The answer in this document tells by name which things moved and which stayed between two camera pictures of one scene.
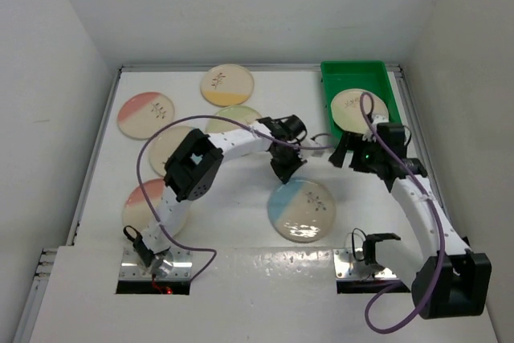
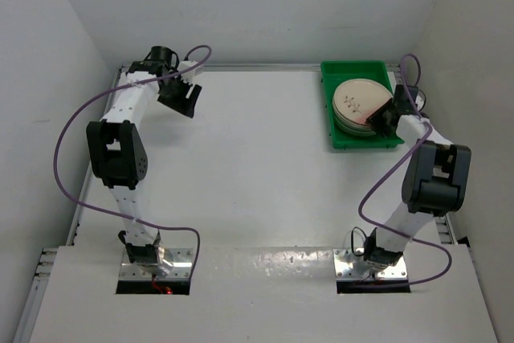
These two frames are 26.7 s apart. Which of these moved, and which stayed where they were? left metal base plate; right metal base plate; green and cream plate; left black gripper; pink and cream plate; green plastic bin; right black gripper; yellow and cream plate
Moved: left black gripper; green and cream plate; right black gripper; pink and cream plate; yellow and cream plate
Stayed: right metal base plate; left metal base plate; green plastic bin
